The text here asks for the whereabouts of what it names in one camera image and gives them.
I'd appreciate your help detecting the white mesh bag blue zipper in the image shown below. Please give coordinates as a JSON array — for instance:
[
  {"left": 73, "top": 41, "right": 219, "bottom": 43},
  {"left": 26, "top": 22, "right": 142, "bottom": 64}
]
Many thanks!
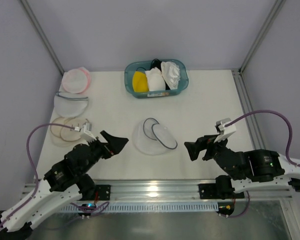
[{"left": 132, "top": 117, "right": 178, "bottom": 156}]

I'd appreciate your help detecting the white lace bra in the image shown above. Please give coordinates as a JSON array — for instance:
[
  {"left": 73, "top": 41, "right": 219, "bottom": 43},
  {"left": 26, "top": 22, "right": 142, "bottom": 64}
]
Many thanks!
[{"left": 161, "top": 61, "right": 181, "bottom": 90}]

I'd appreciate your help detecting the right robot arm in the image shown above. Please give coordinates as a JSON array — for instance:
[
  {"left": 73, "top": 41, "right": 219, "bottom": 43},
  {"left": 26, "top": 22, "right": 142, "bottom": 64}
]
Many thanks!
[{"left": 184, "top": 134, "right": 300, "bottom": 200}]

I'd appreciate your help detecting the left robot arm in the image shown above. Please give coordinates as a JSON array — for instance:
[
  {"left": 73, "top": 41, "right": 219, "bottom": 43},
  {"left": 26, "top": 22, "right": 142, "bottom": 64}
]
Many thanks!
[{"left": 0, "top": 128, "right": 129, "bottom": 240}]

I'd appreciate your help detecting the beige trimmed mesh bag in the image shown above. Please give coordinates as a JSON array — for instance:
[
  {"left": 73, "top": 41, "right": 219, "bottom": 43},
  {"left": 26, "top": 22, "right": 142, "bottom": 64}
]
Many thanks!
[{"left": 49, "top": 117, "right": 90, "bottom": 147}]

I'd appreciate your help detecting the blue trimmed flat mesh bag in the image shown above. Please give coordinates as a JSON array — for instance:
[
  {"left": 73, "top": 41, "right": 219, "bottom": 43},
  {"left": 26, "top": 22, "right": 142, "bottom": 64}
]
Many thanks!
[{"left": 54, "top": 91, "right": 89, "bottom": 118}]

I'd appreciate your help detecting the yellow bra pad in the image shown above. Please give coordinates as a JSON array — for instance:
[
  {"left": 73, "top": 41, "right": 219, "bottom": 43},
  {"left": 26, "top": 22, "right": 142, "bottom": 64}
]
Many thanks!
[{"left": 132, "top": 71, "right": 149, "bottom": 93}]

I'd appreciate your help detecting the pink trimmed mesh bag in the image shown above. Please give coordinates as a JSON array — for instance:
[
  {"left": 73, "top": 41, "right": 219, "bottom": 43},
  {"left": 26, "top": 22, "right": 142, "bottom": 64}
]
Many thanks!
[{"left": 61, "top": 67, "right": 92, "bottom": 94}]

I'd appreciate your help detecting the white folded bra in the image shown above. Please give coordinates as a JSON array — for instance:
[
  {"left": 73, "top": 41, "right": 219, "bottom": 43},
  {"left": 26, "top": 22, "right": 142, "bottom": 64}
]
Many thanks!
[{"left": 145, "top": 67, "right": 166, "bottom": 92}]

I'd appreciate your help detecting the black bra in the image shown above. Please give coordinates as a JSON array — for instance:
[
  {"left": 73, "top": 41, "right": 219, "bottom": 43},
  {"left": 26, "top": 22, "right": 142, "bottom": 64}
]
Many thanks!
[{"left": 137, "top": 59, "right": 170, "bottom": 90}]

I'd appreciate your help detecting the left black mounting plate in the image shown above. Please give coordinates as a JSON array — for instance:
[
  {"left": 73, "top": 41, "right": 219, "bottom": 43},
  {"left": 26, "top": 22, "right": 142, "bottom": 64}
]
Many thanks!
[{"left": 93, "top": 184, "right": 111, "bottom": 202}]

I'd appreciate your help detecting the black mounting plate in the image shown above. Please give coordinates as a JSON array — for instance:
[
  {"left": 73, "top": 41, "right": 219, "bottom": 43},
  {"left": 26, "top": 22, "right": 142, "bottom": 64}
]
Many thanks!
[
  {"left": 93, "top": 184, "right": 111, "bottom": 202},
  {"left": 198, "top": 183, "right": 245, "bottom": 200}
]

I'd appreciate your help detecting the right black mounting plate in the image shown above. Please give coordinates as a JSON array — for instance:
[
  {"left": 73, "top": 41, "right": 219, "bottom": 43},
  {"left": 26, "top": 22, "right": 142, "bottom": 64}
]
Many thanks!
[{"left": 198, "top": 183, "right": 245, "bottom": 200}]

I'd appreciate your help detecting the teal plastic basin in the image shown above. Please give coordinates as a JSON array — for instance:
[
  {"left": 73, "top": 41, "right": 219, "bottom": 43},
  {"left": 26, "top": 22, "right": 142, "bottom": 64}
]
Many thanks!
[{"left": 124, "top": 58, "right": 189, "bottom": 99}]

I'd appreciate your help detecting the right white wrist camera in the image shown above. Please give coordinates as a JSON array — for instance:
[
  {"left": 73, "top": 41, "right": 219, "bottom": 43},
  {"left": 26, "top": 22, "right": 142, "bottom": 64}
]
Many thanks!
[{"left": 214, "top": 118, "right": 237, "bottom": 143}]

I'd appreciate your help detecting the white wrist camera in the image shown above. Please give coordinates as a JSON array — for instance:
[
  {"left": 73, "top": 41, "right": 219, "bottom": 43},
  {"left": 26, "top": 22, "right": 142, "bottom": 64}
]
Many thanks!
[
  {"left": 214, "top": 118, "right": 237, "bottom": 143},
  {"left": 73, "top": 122, "right": 97, "bottom": 143}
]

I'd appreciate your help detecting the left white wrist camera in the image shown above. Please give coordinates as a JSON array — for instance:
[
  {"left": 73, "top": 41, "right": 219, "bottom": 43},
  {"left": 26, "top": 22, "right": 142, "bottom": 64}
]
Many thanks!
[{"left": 73, "top": 122, "right": 97, "bottom": 143}]

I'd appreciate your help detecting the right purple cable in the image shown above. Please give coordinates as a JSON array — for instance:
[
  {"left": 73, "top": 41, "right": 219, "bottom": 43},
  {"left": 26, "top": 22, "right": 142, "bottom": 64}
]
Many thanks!
[{"left": 227, "top": 109, "right": 300, "bottom": 168}]

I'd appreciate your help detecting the purple cable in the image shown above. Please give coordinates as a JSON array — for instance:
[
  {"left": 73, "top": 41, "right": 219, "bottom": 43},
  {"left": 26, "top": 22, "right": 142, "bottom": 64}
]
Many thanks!
[
  {"left": 227, "top": 109, "right": 300, "bottom": 168},
  {"left": 0, "top": 123, "right": 77, "bottom": 240}
]

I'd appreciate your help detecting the aluminium front rail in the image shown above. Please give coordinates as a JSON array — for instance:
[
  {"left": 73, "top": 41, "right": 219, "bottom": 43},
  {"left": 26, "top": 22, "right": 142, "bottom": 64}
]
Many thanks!
[{"left": 21, "top": 178, "right": 295, "bottom": 202}]

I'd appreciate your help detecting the white slotted cable duct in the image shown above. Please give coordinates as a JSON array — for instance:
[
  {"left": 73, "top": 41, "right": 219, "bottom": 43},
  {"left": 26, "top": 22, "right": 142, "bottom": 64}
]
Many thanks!
[{"left": 57, "top": 201, "right": 220, "bottom": 213}]

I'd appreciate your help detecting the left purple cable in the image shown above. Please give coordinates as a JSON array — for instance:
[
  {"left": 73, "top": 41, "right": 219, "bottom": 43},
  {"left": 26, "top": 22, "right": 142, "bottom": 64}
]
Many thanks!
[{"left": 0, "top": 123, "right": 77, "bottom": 240}]

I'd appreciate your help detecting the right rear frame post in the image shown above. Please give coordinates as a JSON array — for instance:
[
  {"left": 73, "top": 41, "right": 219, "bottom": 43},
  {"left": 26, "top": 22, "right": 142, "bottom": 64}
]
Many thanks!
[{"left": 239, "top": 0, "right": 286, "bottom": 74}]

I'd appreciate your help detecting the frame post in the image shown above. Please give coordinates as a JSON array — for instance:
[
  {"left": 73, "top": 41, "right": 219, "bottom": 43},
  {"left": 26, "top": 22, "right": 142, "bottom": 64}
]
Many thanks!
[
  {"left": 19, "top": 0, "right": 65, "bottom": 75},
  {"left": 239, "top": 0, "right": 286, "bottom": 74}
]

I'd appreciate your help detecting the left rear frame post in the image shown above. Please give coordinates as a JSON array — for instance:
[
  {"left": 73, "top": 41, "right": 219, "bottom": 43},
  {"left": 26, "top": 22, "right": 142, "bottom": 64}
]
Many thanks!
[{"left": 19, "top": 0, "right": 65, "bottom": 75}]

